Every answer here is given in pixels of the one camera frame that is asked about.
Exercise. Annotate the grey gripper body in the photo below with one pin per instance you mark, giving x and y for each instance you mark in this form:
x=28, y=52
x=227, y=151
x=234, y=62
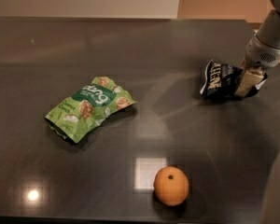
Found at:
x=260, y=55

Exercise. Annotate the blue chip bag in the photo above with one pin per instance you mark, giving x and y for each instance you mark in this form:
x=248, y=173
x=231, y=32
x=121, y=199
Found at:
x=220, y=80

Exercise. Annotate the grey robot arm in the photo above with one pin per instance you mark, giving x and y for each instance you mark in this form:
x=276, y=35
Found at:
x=269, y=31

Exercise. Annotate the green snack bag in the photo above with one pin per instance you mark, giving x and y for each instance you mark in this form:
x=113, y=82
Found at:
x=85, y=110

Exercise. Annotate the orange fruit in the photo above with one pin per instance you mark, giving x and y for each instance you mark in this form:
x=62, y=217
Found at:
x=171, y=186

